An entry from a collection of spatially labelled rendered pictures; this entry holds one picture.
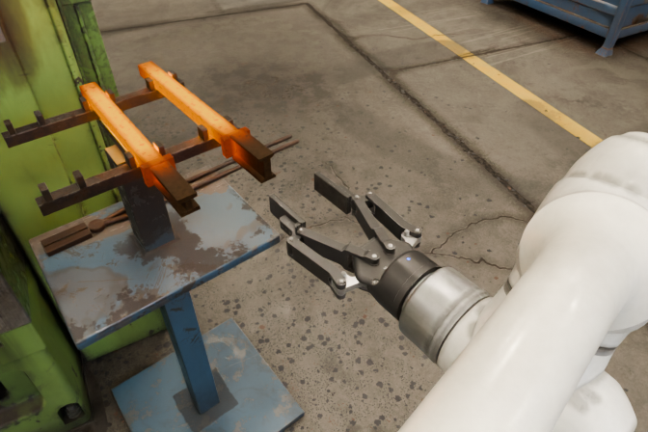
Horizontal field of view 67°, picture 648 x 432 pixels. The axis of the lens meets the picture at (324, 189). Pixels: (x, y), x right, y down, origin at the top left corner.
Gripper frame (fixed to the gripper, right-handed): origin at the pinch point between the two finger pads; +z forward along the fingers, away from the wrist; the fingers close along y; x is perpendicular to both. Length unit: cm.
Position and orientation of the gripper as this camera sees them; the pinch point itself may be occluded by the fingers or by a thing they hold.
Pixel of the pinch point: (307, 202)
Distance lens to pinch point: 65.4
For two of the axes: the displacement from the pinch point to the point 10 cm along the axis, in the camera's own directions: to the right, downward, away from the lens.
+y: 7.7, -4.1, 4.9
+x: 0.0, -7.7, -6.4
